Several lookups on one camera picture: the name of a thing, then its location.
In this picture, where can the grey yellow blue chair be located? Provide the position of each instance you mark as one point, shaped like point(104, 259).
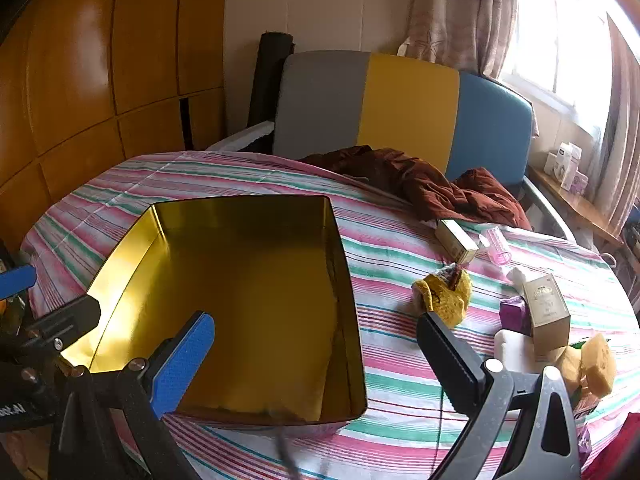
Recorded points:
point(410, 110)

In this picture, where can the small purple carton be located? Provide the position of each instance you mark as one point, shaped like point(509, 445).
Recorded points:
point(581, 182)

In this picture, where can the small white wrapper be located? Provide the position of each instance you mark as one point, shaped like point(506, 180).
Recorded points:
point(520, 275)

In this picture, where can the small green cream carton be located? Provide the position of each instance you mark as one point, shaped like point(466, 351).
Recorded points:
point(455, 240)

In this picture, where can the black rolled mat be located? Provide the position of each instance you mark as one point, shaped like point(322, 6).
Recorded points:
point(270, 75)

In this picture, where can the wooden wardrobe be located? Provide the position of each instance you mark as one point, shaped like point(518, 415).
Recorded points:
point(100, 85)

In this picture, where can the rectangular metal tin box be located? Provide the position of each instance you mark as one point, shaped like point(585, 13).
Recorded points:
point(250, 285)

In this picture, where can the large white carton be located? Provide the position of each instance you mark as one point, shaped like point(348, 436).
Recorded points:
point(569, 165)

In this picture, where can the patterned beige curtain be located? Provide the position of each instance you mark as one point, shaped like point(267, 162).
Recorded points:
point(450, 10)

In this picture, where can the white plastic bottle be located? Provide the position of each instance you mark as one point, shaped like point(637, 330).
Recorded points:
point(515, 350)

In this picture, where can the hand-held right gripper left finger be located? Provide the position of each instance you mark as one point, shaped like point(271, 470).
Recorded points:
point(185, 365)

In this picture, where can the small white carton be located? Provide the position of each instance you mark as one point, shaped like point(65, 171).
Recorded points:
point(551, 165)

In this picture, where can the striped pink curtain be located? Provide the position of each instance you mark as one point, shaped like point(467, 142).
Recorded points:
point(620, 135)

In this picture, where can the wooden shelf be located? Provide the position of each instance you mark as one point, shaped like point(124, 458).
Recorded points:
point(575, 205)

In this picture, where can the person's red clothing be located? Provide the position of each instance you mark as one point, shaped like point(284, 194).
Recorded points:
point(620, 450)

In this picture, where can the bright window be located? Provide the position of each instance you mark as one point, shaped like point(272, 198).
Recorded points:
point(560, 35)

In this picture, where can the brown crumpled cloth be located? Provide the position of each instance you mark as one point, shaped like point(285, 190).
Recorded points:
point(425, 185)

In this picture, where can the pink plastic blister pack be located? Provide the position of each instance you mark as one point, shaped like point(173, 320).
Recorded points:
point(496, 249)

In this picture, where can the yellow sponge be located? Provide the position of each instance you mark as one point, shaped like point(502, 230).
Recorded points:
point(597, 365)

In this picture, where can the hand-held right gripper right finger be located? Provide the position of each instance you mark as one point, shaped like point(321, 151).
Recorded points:
point(450, 355)

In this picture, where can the gold carton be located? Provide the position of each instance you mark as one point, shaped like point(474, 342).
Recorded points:
point(545, 310)

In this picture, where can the purple box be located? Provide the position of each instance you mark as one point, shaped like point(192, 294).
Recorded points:
point(512, 312)

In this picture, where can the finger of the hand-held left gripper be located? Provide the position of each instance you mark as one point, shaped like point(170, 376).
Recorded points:
point(15, 282)
point(65, 320)

